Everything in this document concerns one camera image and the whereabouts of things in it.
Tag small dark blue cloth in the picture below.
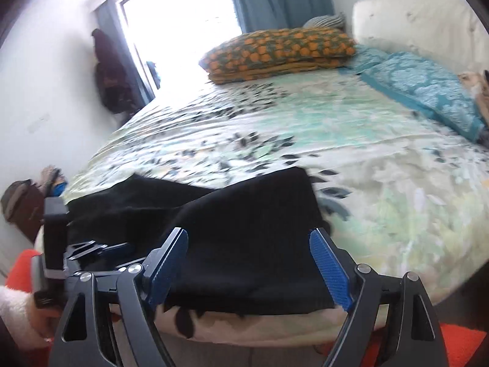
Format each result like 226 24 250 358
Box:
146 60 162 85

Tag grey knit cloth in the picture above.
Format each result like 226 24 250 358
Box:
303 12 346 29

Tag tan cloth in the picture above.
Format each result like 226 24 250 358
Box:
458 70 489 105

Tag brown bag on floor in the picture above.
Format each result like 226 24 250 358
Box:
0 180 46 242

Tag bed with floral sheet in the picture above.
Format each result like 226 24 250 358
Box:
34 67 489 348

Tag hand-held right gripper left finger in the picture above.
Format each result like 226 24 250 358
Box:
49 227 189 367

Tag cream padded headboard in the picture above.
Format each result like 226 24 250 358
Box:
351 0 489 81

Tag dark hanging clothes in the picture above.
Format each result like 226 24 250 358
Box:
91 28 135 117

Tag orange clothing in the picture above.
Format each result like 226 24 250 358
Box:
6 248 487 367

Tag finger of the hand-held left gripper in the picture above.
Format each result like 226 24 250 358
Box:
67 240 135 266

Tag bright balcony door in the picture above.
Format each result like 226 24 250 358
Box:
120 0 245 85

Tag orange spotted pillow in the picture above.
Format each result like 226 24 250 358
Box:
199 28 358 85

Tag blue patterned pillow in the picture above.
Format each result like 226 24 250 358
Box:
342 44 486 142

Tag pile of clothes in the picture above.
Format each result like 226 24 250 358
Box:
39 165 68 196

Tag black cloth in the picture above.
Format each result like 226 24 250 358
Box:
480 69 489 131

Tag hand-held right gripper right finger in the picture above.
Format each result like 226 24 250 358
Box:
309 227 449 367

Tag black pants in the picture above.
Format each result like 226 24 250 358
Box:
63 166 337 316

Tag narrow blue curtain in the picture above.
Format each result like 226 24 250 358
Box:
95 2 155 109

